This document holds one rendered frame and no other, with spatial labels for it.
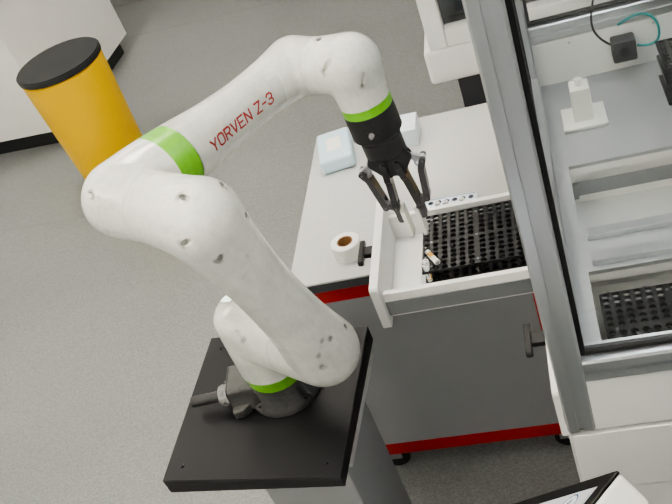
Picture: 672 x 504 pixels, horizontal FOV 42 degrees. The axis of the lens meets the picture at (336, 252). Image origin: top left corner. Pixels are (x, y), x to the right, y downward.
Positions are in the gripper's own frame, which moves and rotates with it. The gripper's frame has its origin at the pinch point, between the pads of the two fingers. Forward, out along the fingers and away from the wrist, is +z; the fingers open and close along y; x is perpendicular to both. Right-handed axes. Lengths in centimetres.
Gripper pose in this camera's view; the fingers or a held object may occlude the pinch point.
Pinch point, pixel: (414, 218)
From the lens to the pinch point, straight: 170.3
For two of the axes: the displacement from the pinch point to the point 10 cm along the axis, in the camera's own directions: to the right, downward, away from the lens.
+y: -9.2, 2.1, 3.3
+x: -1.2, 6.5, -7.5
